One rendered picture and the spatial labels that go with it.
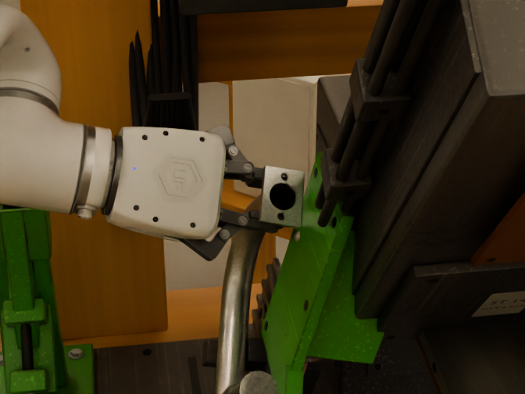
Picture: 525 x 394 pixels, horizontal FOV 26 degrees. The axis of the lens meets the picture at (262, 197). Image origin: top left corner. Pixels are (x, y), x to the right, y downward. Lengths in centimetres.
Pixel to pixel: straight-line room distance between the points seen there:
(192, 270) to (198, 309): 164
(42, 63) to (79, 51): 22
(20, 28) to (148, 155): 16
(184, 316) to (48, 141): 54
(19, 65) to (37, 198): 12
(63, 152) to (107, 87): 29
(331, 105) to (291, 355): 30
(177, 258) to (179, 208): 216
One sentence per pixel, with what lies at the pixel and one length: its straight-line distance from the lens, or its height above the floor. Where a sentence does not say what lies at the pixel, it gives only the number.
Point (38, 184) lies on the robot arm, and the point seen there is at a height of 127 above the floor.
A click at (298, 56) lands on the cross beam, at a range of 140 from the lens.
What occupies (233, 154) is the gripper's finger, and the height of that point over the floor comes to 126.
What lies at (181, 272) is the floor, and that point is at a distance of 314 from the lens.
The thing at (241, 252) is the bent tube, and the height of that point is 113.
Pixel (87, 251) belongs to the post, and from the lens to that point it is 140.
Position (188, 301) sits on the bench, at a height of 88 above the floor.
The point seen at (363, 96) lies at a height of 145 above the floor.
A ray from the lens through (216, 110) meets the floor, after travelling 400.
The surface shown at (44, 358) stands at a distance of 128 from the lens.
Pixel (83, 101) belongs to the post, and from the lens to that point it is 130.
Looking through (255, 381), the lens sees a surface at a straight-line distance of 106.
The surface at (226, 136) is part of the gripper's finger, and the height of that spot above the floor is 127.
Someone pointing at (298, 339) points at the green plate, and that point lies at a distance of 103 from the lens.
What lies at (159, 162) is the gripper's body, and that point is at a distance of 105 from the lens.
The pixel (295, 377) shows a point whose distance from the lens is 105.
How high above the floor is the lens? 178
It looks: 31 degrees down
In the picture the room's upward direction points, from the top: straight up
